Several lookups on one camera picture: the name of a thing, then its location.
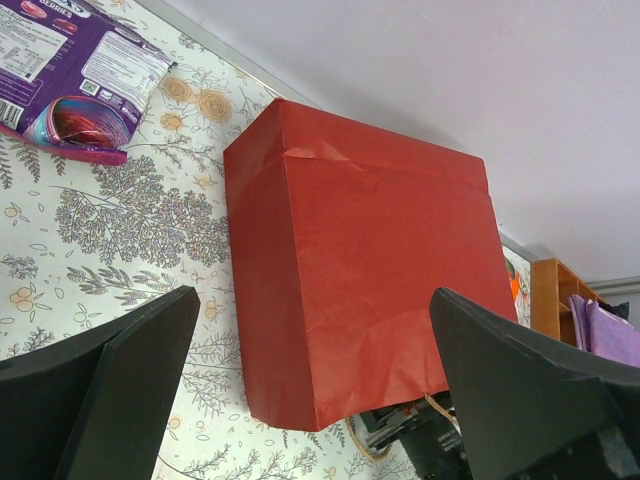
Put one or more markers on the orange wooden tray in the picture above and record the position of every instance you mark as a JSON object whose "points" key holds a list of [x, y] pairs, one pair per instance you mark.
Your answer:
{"points": [[552, 284]]}

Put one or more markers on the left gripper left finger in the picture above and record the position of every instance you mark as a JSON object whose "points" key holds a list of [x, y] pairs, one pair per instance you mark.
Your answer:
{"points": [[96, 405]]}

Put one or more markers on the red brown paper bag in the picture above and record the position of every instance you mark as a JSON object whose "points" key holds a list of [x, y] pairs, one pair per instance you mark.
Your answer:
{"points": [[340, 232]]}

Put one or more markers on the floral table mat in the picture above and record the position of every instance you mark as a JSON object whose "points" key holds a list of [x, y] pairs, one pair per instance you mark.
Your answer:
{"points": [[83, 244]]}

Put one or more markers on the orange snack packet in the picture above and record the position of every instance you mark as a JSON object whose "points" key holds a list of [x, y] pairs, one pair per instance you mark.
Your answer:
{"points": [[518, 270]]}

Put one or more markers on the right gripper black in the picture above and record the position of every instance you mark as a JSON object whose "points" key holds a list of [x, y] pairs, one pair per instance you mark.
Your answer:
{"points": [[428, 431]]}

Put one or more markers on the purple snack packet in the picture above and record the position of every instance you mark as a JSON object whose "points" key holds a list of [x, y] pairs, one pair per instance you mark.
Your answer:
{"points": [[74, 82]]}

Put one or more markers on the purple princess cloth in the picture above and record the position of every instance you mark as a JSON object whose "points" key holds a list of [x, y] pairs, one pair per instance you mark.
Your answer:
{"points": [[602, 333]]}

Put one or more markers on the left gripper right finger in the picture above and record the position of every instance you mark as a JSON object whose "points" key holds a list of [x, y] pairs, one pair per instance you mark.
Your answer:
{"points": [[529, 406]]}

